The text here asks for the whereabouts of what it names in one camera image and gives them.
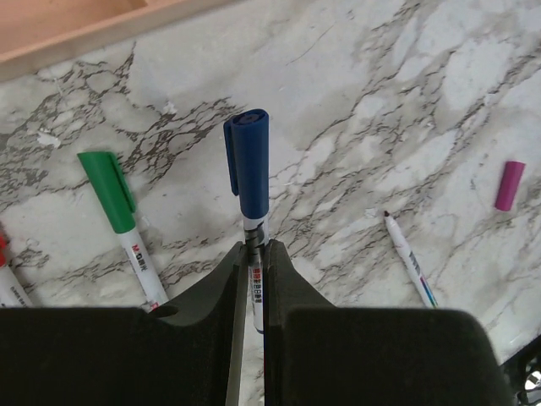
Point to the red pen cap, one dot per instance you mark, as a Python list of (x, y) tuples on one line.
[(4, 252)]

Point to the purple pen cap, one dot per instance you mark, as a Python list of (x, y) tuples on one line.
[(509, 183)]

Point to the peach plastic desk organizer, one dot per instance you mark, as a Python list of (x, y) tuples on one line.
[(38, 34)]

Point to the red white pen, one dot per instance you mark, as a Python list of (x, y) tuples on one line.
[(11, 292)]

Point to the blue pen cap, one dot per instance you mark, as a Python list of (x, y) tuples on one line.
[(247, 143)]

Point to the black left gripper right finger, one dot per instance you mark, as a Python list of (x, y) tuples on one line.
[(317, 353)]

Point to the blue white pen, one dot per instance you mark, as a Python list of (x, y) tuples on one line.
[(256, 236)]

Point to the green white pen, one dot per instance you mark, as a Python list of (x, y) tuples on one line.
[(142, 265)]

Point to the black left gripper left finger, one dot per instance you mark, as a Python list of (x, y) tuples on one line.
[(186, 352)]

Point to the pink tipped white pen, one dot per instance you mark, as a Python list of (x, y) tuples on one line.
[(410, 261)]

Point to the green pen cap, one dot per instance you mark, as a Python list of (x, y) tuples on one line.
[(107, 179)]

